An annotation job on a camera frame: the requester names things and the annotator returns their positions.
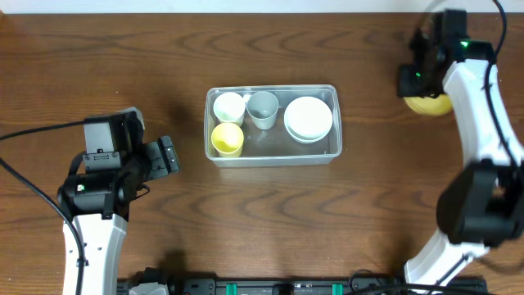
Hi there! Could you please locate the yellow plastic bowl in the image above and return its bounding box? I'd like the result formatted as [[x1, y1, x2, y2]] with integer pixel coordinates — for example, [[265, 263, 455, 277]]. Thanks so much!
[[404, 94, 453, 116]]

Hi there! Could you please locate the yellow plastic cup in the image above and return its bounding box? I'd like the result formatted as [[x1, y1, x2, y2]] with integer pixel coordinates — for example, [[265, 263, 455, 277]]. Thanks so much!
[[211, 123, 244, 158]]

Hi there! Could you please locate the white plastic cup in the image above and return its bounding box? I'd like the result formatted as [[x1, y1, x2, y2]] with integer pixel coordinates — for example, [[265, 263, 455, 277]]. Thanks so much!
[[213, 92, 246, 126]]

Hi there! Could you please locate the grey plastic cup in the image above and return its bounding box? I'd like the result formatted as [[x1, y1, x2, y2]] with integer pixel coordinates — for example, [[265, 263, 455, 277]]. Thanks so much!
[[246, 91, 279, 130]]

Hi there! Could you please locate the clear plastic container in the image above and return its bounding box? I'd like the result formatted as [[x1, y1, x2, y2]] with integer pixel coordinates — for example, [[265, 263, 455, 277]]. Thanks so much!
[[204, 84, 342, 168]]

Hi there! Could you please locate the white plastic bowl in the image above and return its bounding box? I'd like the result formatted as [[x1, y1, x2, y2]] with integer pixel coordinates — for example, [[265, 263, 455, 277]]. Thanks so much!
[[284, 97, 333, 138]]

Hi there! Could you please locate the grey plastic bowl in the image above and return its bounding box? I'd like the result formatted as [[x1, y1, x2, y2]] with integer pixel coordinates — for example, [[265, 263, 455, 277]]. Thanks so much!
[[285, 125, 328, 144]]

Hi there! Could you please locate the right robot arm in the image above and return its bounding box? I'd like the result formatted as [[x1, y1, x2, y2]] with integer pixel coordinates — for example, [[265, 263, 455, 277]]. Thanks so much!
[[397, 9, 523, 293]]

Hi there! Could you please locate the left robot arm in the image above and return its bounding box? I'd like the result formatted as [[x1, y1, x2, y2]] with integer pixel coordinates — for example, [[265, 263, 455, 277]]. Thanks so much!
[[57, 107, 179, 294]]

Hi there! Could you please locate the black mounting rail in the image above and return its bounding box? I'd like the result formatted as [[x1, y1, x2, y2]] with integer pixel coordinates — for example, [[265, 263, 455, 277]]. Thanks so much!
[[116, 268, 488, 295]]

